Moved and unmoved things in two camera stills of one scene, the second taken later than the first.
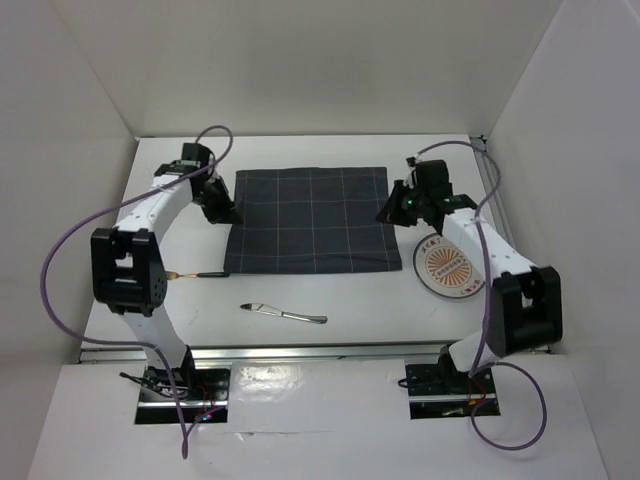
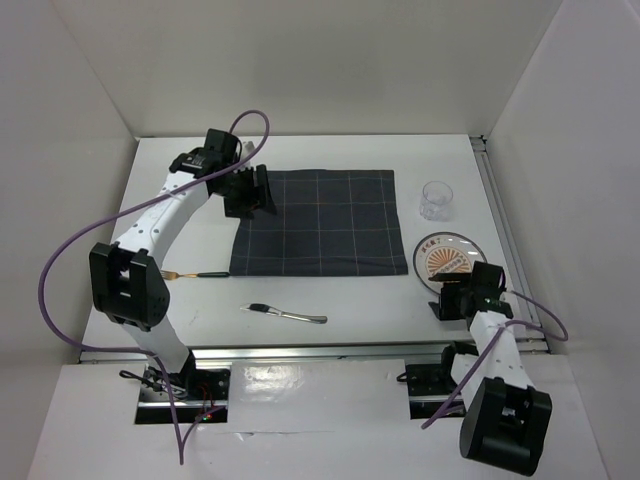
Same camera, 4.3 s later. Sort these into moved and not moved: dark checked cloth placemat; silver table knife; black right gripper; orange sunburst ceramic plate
Moved: black right gripper
Not moved: dark checked cloth placemat; orange sunburst ceramic plate; silver table knife
